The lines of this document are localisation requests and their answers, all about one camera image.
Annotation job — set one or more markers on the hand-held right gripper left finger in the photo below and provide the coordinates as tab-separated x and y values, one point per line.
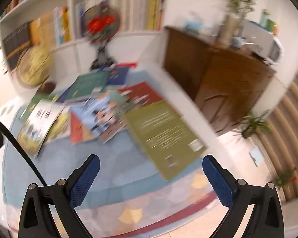
85	181

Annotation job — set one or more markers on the orange red book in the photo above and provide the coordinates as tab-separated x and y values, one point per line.
77	131

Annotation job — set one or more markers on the yellow globe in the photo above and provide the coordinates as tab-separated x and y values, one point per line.
34	64

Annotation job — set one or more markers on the decorative fan on black stand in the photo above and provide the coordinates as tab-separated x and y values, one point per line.
101	24

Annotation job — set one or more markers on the white printer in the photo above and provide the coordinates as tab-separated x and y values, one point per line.
258	34

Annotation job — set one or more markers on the navy blue book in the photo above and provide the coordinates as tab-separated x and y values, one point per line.
119	75

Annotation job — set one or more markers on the dark green beetle book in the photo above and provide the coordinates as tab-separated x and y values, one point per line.
89	83

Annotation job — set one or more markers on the green bottle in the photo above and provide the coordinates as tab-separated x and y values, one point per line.
264	18

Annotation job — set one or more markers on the brown wooden cabinet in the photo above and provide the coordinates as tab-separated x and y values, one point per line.
226	79

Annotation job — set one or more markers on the white yellow picture book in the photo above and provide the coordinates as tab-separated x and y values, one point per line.
39	121

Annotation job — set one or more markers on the row of black orange books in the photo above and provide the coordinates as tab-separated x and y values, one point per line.
39	29

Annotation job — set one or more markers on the green potted plant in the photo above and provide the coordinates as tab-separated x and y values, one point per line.
253	125

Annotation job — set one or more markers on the green leafy book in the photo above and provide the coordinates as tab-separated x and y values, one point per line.
34	101

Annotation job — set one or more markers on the light blue cartoon book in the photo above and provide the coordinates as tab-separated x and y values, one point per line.
101	114

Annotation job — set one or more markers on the row of white yellow books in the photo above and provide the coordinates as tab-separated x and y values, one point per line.
136	12

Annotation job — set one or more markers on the olive green book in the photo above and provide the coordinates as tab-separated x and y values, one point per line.
161	136

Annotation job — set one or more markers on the white bookshelf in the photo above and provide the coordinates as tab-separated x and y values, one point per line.
71	5

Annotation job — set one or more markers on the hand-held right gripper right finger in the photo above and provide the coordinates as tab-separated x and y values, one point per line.
218	183

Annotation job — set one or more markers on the meadow picture book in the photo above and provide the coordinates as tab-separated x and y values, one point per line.
59	126

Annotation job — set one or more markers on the vase with green plant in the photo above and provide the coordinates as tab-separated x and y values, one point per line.
229	27

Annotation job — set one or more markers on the red flower plant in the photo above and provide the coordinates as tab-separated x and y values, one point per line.
284	178

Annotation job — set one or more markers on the light blue table mat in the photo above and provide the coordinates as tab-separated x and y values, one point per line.
129	163

